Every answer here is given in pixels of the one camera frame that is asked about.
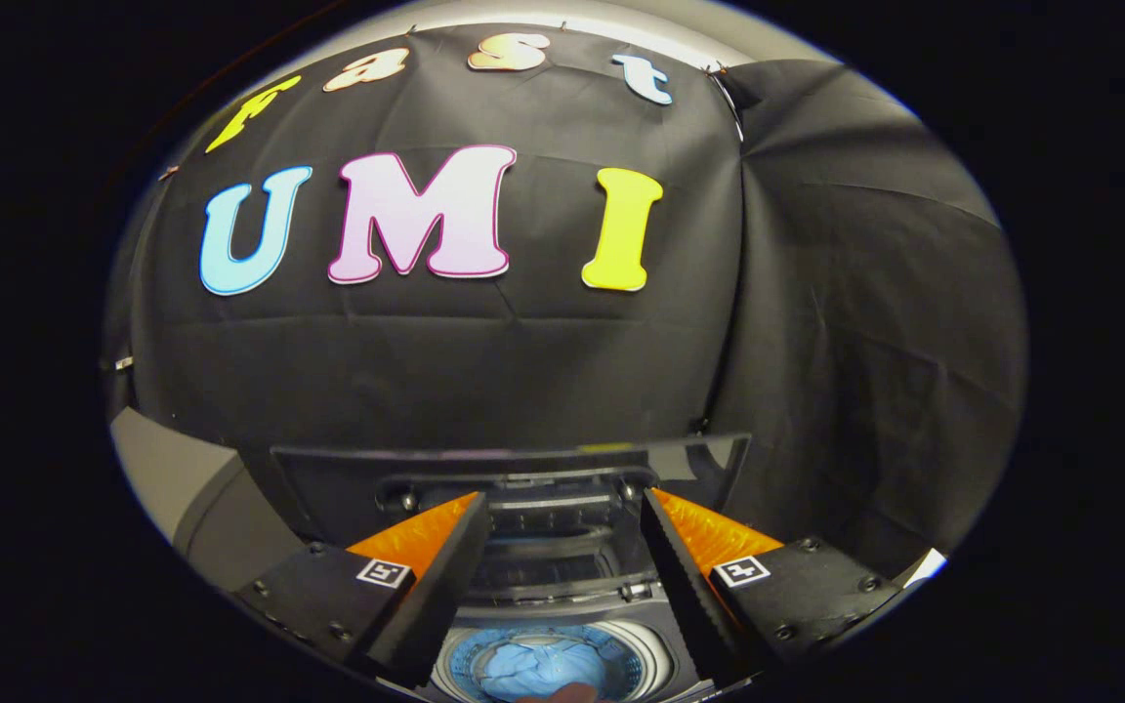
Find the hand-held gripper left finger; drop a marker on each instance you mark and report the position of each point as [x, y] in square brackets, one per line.
[440, 586]

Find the black backdrop cloth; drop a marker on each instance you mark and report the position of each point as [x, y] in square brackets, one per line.
[523, 361]

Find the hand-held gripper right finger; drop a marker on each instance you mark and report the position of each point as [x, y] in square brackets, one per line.
[687, 586]

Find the light blue polo shirt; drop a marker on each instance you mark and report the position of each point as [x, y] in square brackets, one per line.
[543, 669]

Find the grey washing machine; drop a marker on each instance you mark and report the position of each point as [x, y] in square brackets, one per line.
[655, 674]

